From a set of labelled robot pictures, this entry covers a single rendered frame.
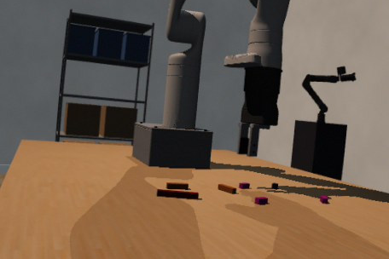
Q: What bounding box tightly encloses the small magenta block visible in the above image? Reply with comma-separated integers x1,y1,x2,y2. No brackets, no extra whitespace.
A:
255,197,268,204
239,182,250,189
320,196,328,204

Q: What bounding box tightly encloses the red rod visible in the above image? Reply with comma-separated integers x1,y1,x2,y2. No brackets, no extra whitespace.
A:
157,189,199,199

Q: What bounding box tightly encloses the orange-brown rectangular rod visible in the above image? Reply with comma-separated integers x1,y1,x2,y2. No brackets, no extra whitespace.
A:
218,184,236,194

